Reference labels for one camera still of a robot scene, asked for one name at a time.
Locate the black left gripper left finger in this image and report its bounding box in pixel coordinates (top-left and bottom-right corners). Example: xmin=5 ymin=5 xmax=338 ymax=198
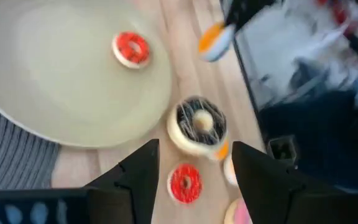
xmin=84 ymin=138 xmax=161 ymax=224

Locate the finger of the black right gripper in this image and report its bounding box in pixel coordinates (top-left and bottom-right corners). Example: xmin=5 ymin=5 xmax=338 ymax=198
xmin=221 ymin=0 xmax=279 ymax=30

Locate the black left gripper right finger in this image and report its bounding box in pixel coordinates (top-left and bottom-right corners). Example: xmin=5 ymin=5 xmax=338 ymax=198
xmin=231 ymin=141 xmax=306 ymax=224

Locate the small donut with rainbow sprinkles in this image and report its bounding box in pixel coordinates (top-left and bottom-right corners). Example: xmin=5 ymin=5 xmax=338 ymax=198
xmin=223 ymin=154 xmax=239 ymax=187

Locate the large pink frosted donut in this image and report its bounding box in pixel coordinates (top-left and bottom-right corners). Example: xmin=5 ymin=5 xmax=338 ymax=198
xmin=224 ymin=197 xmax=254 ymax=224

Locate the small red frosted donut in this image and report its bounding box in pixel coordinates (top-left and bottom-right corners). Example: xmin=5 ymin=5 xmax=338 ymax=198
xmin=167 ymin=163 xmax=203 ymax=205
xmin=111 ymin=30 xmax=151 ymax=70

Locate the small donut with blue sprinkles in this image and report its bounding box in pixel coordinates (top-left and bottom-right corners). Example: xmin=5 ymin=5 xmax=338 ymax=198
xmin=197 ymin=21 xmax=236 ymax=62

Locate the large chocolate drizzled donut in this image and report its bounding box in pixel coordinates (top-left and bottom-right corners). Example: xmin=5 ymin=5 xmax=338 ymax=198
xmin=166 ymin=95 xmax=229 ymax=158

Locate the dark grey ribbed mat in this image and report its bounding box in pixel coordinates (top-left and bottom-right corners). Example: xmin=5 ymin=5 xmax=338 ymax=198
xmin=0 ymin=96 xmax=62 ymax=191

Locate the cream bowl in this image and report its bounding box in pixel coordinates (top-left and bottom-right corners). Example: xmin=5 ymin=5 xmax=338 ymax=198
xmin=0 ymin=0 xmax=173 ymax=149

